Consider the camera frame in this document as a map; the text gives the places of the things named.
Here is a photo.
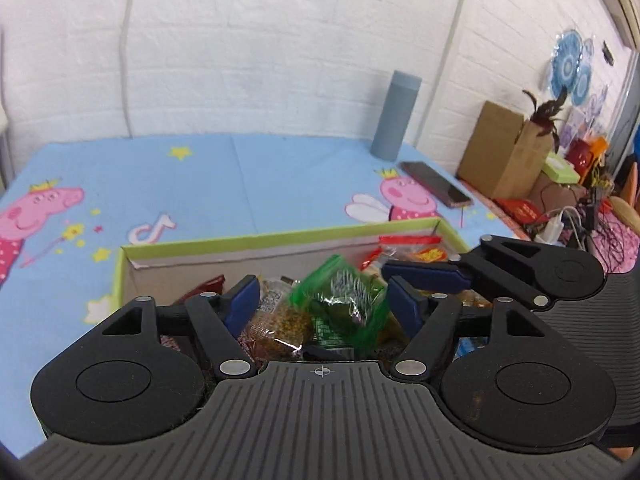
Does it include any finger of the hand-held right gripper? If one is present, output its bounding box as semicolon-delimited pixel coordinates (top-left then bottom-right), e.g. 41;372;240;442
381;234;551;310

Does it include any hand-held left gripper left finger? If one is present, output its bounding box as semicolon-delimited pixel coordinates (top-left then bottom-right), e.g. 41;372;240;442
100;275;262;381

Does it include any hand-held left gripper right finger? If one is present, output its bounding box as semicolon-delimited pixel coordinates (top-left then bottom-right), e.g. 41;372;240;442
388;276;551;382

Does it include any red peanut snack packet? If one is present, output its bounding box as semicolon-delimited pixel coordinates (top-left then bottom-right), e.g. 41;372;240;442
359;234;449;272

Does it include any clear round cake packet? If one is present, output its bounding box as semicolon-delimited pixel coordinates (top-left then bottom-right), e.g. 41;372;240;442
239;279;307;357

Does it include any dark red snack packet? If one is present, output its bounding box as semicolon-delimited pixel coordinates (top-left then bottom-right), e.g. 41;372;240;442
171;274;227;307

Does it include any green silver snack packet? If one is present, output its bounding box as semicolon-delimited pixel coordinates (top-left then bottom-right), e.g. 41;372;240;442
289;254;392;357

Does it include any green cardboard box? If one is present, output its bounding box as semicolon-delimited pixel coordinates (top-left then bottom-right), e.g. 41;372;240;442
113;217;472;362

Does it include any white charger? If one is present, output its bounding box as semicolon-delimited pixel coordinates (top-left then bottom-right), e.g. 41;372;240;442
542;212;577;244

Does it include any red envelope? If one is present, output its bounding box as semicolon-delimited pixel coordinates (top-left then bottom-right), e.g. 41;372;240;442
494;198;547;224

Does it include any smartphone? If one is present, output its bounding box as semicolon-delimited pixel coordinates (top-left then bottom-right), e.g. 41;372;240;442
398;160;474;210

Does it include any flat green box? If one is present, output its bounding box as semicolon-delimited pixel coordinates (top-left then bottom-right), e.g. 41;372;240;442
542;152;582;184

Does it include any blue cartoon tablecloth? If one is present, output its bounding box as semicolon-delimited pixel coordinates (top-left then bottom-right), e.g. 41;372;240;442
0;132;527;461

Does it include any brown cardboard box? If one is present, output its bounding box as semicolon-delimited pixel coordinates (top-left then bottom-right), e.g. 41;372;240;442
457;100;557;201

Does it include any dark purple plant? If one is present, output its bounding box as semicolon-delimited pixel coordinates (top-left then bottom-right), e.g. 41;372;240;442
522;88;571;152

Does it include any grey bottle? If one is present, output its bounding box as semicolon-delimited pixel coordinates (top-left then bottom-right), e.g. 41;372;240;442
369;70;423;162

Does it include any small blue paper fan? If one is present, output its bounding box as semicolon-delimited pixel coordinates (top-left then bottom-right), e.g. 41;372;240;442
570;62;594;107

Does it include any large blue paper fan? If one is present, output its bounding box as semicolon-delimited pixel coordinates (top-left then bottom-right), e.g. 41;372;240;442
549;29;586;97

